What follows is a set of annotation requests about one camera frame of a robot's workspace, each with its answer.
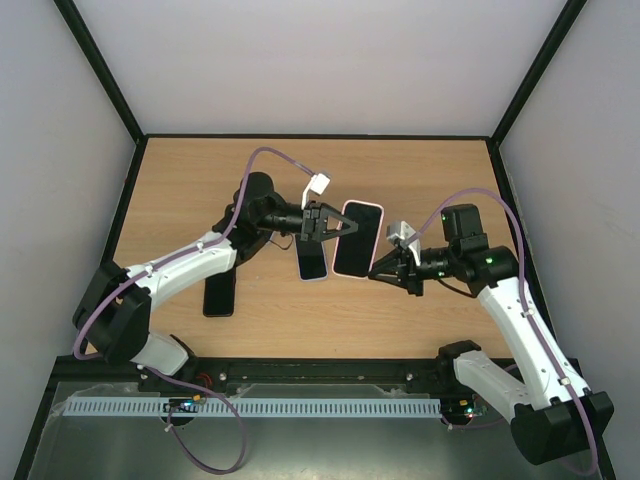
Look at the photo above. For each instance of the pink phone case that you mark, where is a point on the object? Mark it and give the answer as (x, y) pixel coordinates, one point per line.
(382, 220)

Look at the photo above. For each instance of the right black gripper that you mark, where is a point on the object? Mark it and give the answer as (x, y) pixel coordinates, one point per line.
(410, 271)

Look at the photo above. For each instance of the slotted grey cable duct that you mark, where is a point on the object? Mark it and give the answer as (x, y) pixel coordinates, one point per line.
(254, 408)

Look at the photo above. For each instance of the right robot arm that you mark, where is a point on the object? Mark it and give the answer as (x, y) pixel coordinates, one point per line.
(551, 410)

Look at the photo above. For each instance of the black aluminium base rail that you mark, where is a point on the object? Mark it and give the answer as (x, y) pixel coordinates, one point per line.
(225, 375)

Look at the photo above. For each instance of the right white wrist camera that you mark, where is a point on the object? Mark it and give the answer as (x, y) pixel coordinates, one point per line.
(402, 235)

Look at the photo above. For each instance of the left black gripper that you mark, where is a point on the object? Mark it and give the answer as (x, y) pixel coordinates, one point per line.
(315, 226)

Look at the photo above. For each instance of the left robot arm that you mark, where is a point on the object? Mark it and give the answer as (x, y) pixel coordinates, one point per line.
(114, 313)

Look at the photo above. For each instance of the black phone in black case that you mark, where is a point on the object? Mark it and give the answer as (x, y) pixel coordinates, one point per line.
(219, 295)

